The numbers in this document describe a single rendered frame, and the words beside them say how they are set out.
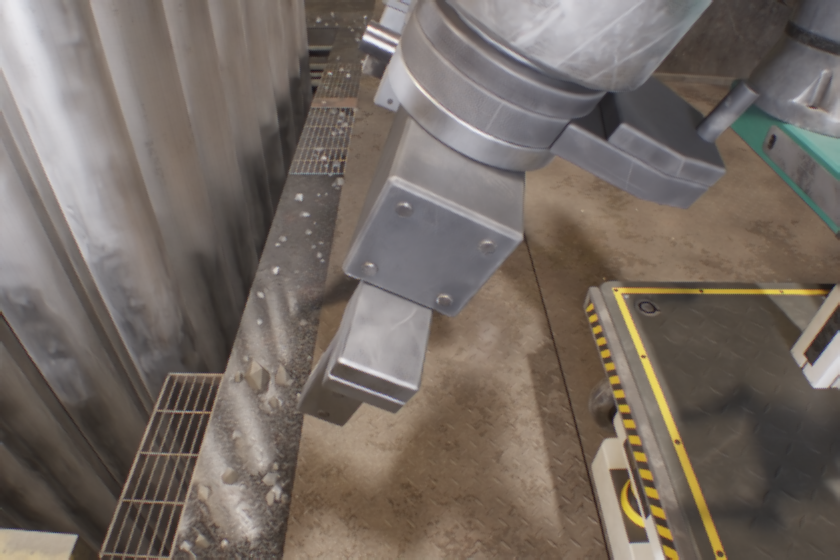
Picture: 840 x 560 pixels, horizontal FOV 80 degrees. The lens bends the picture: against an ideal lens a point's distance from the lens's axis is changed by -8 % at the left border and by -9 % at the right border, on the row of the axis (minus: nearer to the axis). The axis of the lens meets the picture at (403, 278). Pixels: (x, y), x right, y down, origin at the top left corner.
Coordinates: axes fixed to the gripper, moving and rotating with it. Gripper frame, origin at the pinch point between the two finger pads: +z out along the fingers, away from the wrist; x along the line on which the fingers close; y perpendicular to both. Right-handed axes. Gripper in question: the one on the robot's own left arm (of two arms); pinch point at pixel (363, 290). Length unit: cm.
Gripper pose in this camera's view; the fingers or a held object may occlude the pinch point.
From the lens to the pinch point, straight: 30.7
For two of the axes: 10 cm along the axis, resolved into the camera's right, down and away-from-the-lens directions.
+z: -3.9, 5.7, 7.2
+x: -1.7, 7.3, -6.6
